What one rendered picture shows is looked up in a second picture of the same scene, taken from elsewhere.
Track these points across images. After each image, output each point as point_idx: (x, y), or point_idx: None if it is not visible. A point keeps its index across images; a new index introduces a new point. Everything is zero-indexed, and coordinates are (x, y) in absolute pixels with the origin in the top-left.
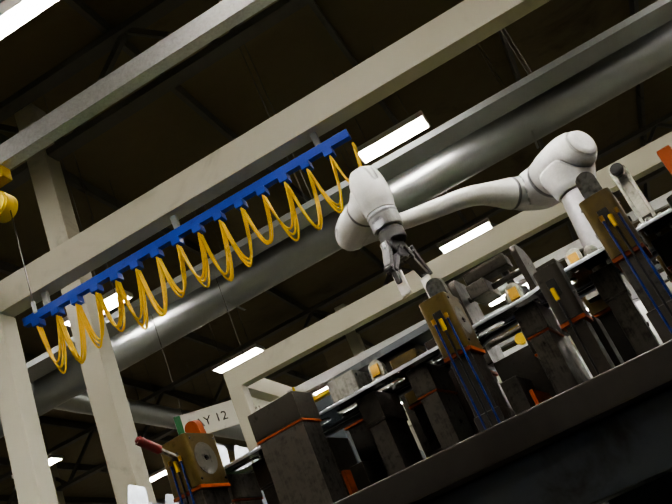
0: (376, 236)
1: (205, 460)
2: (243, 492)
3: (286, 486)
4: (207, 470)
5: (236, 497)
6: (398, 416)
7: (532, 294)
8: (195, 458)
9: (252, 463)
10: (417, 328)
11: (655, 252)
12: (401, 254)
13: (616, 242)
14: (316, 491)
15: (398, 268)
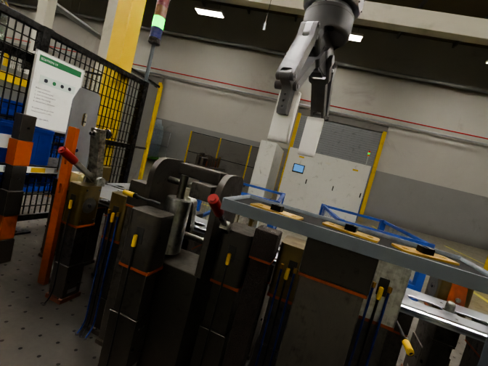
0: (358, 14)
1: (430, 287)
2: (474, 343)
3: None
4: (428, 293)
5: (467, 339)
6: None
7: (196, 218)
8: (428, 282)
9: (474, 322)
10: (296, 208)
11: (105, 202)
12: (308, 80)
13: None
14: None
15: (310, 115)
